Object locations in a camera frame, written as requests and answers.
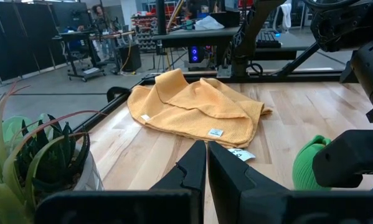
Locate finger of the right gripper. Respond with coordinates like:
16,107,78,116
312,129,373,189

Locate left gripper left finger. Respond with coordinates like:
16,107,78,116
150,139,207,224

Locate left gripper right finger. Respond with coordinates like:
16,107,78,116
207,141,289,224

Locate green ribbed toy vegetable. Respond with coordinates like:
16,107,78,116
291,134,333,191

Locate small white paper card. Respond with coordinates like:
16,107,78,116
228,147,257,162

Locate orange waffle cloth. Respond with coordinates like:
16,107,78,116
126,68,273,149

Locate dark grey keyboard desk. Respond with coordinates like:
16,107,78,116
251,30,355,78

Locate white hanging towel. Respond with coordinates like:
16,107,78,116
280,2,293,31

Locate backlit black keyboard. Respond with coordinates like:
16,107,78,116
256,30,283,49

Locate computer tower with lit fans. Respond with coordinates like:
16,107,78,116
187,45,212,70

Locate black box under desk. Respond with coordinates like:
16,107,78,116
119,42,143,73

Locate black cart top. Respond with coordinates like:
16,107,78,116
151,26,242,49

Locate shelf with small bins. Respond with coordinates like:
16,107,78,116
133,14,158,53

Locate white crumpled bag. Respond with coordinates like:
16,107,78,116
194,14,225,31

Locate succulent in white patterned pot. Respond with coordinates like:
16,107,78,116
0,82,105,224

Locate black tablet monitor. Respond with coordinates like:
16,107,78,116
209,11,240,29

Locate black round pole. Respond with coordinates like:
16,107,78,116
156,0,168,35

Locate black rolling desk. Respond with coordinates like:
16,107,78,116
51,29,137,83

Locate person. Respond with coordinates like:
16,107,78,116
91,3,114,60

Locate black room partition panels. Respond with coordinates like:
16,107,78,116
0,1,67,83

